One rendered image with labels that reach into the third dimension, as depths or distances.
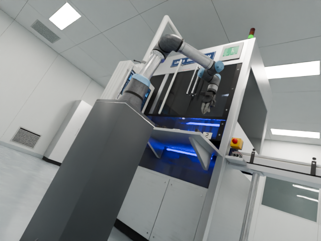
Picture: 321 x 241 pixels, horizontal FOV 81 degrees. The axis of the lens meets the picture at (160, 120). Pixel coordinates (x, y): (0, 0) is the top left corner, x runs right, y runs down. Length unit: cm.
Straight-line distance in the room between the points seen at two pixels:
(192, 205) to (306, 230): 464
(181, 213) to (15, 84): 552
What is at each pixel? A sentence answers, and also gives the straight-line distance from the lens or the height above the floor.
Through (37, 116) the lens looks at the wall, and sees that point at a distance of 634.
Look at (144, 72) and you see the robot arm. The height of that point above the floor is 111.
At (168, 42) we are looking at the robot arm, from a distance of 132.
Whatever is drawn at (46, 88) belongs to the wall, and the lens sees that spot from 642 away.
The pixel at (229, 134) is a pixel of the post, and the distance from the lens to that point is 159.
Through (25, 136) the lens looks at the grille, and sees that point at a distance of 631.
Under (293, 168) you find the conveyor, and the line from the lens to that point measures 154.
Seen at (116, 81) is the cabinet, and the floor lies 127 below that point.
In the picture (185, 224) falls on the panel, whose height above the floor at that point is 31.
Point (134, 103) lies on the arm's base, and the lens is 100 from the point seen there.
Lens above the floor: 48
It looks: 19 degrees up
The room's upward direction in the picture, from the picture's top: 22 degrees clockwise
